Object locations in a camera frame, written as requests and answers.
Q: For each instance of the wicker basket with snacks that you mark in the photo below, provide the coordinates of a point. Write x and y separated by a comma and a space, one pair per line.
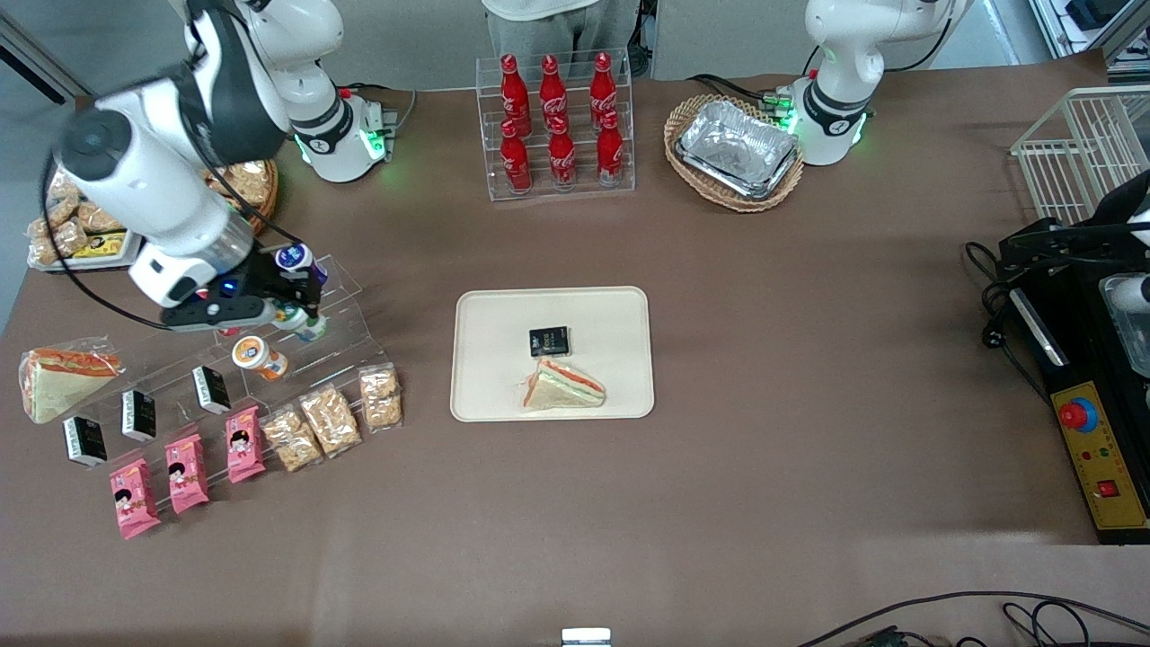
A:
247, 184

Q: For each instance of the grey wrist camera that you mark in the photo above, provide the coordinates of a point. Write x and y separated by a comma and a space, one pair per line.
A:
216, 313

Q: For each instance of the person in grey trousers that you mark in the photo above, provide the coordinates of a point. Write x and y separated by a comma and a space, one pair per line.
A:
539, 31

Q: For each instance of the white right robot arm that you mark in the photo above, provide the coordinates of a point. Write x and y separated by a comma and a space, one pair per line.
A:
135, 171

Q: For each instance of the red cola bottle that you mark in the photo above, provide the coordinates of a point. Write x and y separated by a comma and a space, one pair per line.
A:
514, 90
610, 153
603, 88
552, 90
562, 160
516, 162

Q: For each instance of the green lid gum bottle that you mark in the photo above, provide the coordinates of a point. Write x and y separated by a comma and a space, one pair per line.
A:
314, 331

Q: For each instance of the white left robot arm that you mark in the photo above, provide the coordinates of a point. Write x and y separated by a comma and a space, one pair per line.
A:
844, 63

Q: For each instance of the transparent plastic food container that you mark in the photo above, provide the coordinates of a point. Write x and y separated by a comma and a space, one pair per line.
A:
1130, 332

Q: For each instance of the black sealing machine yellow panel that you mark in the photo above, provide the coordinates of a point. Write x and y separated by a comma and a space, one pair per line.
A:
1078, 359

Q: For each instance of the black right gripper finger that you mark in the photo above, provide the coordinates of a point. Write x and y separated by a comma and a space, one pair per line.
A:
286, 305
314, 304

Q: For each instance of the tray of cookie packs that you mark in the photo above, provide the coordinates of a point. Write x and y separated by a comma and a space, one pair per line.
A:
67, 229

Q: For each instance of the orange lid gum bottle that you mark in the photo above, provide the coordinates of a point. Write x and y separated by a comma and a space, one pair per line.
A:
259, 358

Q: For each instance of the wrapped triangle sandwich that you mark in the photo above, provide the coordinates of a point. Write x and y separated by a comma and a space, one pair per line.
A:
561, 388
63, 377

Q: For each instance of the blue lid gum bottle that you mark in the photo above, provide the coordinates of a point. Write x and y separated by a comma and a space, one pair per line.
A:
293, 257

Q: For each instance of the peanut brittle pack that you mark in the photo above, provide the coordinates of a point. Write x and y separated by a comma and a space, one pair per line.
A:
380, 397
330, 420
291, 440

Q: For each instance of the small white box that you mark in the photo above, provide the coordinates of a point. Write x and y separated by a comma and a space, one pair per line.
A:
586, 637

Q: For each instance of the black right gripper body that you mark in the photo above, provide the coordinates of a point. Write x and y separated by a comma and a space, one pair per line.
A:
269, 277

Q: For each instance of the dark metal frame bar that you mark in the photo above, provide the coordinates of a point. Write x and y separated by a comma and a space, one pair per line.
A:
40, 63

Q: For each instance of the clear acrylic bottle rack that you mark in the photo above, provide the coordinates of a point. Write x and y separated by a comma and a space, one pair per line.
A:
584, 193

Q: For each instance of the pink snack pack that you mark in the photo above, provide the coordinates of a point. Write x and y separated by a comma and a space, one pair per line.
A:
135, 499
244, 445
187, 474

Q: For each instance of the black gum pack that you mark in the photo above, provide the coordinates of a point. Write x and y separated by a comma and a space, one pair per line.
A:
85, 441
549, 341
139, 415
212, 390

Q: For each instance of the cream plastic tray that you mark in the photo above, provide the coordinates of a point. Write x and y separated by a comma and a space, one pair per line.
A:
593, 314

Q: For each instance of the metal shelf frame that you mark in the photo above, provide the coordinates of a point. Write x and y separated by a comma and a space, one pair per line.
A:
1092, 31

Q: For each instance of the aluminium foil container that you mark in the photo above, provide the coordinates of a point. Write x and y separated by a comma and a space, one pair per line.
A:
737, 148

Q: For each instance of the clear acrylic stepped display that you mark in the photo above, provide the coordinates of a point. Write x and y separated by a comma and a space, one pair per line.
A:
332, 346

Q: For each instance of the wicker basket with foil container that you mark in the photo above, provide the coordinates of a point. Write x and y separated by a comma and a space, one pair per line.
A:
692, 184

